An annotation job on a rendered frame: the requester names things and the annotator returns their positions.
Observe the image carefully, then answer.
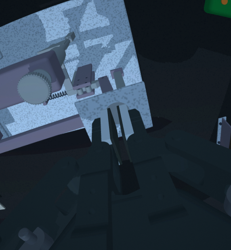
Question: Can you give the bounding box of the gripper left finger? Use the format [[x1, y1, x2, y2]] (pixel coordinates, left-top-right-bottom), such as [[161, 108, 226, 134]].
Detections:
[[0, 108, 122, 250]]

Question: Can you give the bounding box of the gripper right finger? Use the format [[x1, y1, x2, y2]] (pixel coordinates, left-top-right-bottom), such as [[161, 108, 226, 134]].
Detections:
[[117, 104, 231, 221]]

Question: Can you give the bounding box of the speckled grey gauge base plate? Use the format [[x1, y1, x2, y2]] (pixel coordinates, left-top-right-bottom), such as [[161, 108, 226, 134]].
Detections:
[[0, 0, 144, 138]]

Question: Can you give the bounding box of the purple block with grey rollers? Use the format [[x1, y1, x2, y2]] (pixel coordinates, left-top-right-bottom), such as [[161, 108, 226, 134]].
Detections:
[[71, 64, 96, 99]]

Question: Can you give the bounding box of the black coil spring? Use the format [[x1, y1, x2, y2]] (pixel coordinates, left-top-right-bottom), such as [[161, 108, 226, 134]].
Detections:
[[43, 91, 67, 106]]

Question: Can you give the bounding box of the grey gauge spindle with foot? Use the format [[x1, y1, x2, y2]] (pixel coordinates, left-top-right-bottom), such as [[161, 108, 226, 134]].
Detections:
[[37, 32, 76, 57]]

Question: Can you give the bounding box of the grey lever with purple cap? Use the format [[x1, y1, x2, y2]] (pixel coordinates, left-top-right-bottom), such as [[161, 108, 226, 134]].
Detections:
[[110, 68, 126, 89]]

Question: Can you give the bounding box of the grey knurled bezel knob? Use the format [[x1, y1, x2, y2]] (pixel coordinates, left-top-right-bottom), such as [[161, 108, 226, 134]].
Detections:
[[17, 70, 52, 105]]

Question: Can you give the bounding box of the white metal bracket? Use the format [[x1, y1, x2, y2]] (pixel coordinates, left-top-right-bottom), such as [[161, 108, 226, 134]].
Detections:
[[216, 116, 231, 149]]

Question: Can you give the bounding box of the green control box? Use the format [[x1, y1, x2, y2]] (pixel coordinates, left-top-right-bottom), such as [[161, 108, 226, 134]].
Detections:
[[204, 0, 231, 21]]

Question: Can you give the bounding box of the purple gauge housing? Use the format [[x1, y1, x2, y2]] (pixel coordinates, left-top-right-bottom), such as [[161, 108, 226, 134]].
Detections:
[[0, 51, 67, 114]]

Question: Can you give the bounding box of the light grey angled bracket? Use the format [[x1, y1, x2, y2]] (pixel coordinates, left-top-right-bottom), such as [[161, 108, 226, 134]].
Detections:
[[60, 62, 78, 97]]

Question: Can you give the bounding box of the speckled grey shelf plate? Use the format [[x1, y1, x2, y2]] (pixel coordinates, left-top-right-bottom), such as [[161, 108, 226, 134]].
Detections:
[[74, 81, 153, 142]]

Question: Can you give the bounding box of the small dark purple block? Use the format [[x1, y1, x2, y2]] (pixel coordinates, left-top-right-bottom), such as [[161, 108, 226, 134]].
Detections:
[[98, 76, 114, 93]]

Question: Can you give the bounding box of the purple base rail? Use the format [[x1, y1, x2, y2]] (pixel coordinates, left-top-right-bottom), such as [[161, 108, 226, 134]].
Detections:
[[0, 114, 87, 157]]

